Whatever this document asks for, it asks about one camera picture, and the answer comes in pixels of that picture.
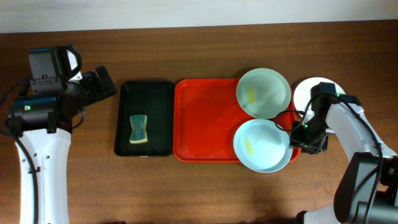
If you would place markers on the white plate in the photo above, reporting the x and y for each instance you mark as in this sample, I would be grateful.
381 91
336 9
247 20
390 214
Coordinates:
302 95

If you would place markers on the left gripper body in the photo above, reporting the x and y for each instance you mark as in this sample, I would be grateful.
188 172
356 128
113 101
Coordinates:
92 89

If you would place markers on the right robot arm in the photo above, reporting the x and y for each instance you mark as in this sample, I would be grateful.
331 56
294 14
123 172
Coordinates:
367 192

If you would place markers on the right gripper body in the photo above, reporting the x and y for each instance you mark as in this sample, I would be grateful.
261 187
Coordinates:
310 135

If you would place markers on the green and yellow sponge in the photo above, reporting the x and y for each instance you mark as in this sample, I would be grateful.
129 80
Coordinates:
138 125

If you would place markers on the black plastic tray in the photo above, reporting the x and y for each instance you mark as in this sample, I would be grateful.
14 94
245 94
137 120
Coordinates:
155 100

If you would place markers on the red plastic tray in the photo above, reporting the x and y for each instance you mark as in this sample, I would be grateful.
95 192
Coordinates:
206 117

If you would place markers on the pale green plate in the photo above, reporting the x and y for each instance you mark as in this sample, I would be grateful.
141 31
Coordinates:
263 93

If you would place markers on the light blue plate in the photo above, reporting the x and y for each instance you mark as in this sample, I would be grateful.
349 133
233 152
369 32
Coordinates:
262 146

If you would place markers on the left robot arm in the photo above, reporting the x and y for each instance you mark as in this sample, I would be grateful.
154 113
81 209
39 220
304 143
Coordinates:
41 126

